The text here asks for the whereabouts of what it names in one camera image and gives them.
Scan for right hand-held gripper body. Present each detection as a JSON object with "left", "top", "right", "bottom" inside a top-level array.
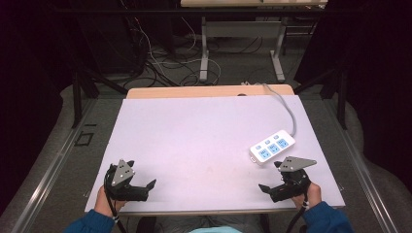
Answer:
[{"left": 269, "top": 155, "right": 318, "bottom": 204}]

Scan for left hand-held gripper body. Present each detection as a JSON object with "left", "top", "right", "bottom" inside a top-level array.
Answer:
[{"left": 104, "top": 158, "right": 151, "bottom": 202}]

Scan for person's right hand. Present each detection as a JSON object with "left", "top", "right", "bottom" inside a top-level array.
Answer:
[{"left": 291, "top": 182, "right": 323, "bottom": 211}]

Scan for person's left hand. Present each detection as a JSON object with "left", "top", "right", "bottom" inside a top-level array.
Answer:
[{"left": 93, "top": 185, "right": 128, "bottom": 214}]

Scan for white power strip blue sockets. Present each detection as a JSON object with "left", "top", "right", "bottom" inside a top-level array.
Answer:
[{"left": 249, "top": 129, "right": 296, "bottom": 167}]

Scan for white board sheet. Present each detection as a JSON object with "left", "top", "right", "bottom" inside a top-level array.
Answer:
[{"left": 84, "top": 94, "right": 347, "bottom": 214}]

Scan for person's torso and lap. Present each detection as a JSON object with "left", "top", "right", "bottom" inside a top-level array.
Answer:
[{"left": 135, "top": 214, "right": 271, "bottom": 233}]

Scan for black metal stand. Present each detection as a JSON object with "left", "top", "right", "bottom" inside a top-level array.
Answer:
[
  {"left": 292, "top": 67, "right": 350, "bottom": 131},
  {"left": 71, "top": 68, "right": 129, "bottom": 129}
]

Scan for wooden table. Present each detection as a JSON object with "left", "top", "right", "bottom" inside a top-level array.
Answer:
[{"left": 120, "top": 83, "right": 295, "bottom": 217}]

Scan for desk with white metal legs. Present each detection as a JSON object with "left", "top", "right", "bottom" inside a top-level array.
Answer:
[{"left": 180, "top": 0, "right": 328, "bottom": 83}]

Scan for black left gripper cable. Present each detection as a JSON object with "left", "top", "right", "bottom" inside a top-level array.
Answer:
[{"left": 103, "top": 164, "right": 129, "bottom": 233}]

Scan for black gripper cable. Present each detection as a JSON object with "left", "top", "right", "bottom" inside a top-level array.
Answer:
[
  {"left": 284, "top": 193, "right": 309, "bottom": 233},
  {"left": 103, "top": 164, "right": 129, "bottom": 233}
]

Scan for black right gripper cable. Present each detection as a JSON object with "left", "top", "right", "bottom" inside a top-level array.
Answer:
[{"left": 284, "top": 193, "right": 309, "bottom": 233}]

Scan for silver floor rail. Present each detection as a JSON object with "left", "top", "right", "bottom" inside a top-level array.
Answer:
[
  {"left": 323, "top": 97, "right": 403, "bottom": 233},
  {"left": 10, "top": 98, "right": 99, "bottom": 233}
]

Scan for grey power strip cable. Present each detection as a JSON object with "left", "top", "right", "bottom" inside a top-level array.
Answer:
[{"left": 240, "top": 82, "right": 298, "bottom": 138}]

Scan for bundle of floor cables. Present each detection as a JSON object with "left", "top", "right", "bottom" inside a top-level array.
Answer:
[{"left": 120, "top": 13, "right": 264, "bottom": 88}]

